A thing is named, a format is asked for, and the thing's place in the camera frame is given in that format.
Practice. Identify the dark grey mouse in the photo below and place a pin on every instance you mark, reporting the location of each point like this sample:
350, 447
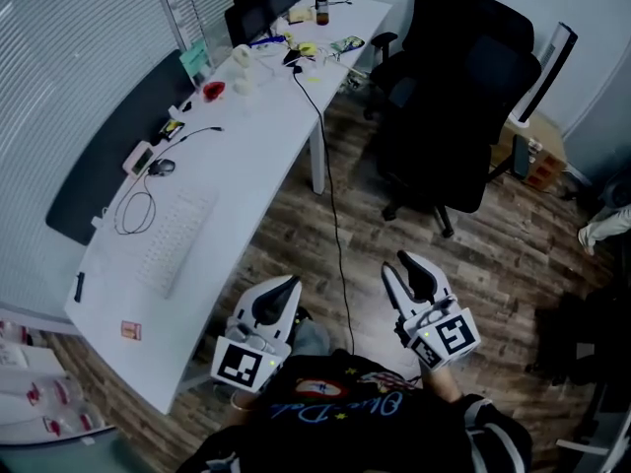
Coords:
162, 167

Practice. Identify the clear bottle with red label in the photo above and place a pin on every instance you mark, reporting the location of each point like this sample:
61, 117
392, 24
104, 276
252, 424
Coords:
12, 331
74, 422
54, 392

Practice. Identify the black bag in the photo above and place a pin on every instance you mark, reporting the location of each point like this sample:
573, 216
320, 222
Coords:
586, 338

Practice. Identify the white flat box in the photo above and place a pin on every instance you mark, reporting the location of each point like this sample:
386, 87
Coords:
27, 360

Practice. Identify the black marker pen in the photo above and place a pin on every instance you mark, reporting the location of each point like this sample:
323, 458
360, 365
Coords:
79, 287

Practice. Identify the person's left forearm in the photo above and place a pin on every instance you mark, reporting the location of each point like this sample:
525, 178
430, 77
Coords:
244, 398

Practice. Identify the pale yellow box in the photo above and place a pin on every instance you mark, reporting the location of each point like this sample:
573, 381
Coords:
301, 15

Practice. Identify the white desk leg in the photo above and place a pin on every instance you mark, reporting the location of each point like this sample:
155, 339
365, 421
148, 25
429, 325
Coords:
318, 160

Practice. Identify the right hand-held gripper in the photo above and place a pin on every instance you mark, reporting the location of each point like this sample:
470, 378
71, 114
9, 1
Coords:
451, 335

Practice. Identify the black office chair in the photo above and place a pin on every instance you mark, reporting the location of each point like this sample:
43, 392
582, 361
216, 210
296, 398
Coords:
453, 116

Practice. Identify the small colourful packet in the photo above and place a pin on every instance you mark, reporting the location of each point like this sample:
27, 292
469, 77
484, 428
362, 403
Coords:
172, 130

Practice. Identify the black power adapter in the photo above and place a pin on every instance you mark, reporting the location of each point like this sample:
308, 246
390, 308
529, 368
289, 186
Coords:
292, 57

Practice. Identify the black monitor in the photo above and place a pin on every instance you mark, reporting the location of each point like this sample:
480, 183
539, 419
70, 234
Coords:
261, 3

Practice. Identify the dark glass jar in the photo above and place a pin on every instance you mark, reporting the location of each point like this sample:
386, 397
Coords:
322, 10

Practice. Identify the green snack packet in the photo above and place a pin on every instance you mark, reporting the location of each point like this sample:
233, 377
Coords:
347, 43

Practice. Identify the small red card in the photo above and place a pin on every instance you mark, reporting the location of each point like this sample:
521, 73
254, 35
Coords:
131, 330

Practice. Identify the person's grey trouser leg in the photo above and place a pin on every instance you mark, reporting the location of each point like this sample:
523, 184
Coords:
310, 339

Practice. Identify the green card in clear stand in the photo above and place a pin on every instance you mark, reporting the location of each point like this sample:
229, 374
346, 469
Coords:
194, 62

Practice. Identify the person's black shoe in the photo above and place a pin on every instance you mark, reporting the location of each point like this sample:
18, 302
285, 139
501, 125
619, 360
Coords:
304, 315

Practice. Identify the gold bangle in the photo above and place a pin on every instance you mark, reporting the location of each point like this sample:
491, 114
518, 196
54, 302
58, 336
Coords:
237, 404

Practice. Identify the person's right forearm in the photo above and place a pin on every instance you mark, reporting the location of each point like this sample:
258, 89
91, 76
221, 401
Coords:
442, 386

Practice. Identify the dark desk partition panel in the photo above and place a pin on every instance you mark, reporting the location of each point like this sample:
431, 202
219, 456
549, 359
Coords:
108, 155

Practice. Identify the yellow small object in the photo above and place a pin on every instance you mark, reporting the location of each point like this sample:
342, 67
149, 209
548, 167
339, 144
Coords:
306, 48

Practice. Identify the pink and white small device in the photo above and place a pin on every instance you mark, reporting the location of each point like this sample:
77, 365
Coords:
138, 159

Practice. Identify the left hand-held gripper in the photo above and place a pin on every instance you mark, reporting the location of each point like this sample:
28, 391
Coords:
242, 362

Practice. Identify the white window blinds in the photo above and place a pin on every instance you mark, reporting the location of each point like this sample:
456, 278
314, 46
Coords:
64, 67

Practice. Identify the person's black printed shirt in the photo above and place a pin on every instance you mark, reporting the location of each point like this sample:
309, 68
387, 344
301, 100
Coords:
365, 431

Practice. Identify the white keyboard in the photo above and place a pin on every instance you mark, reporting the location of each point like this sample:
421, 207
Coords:
172, 242

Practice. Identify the white tape roll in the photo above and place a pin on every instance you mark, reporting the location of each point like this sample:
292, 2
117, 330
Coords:
242, 58

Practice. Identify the brown cardboard box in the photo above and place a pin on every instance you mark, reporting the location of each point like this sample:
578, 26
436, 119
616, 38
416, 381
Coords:
539, 151

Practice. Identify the red glossy object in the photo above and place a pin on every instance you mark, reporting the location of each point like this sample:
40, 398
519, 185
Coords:
214, 90

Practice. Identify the white charger plug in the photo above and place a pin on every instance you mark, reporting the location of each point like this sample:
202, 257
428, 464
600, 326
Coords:
98, 222

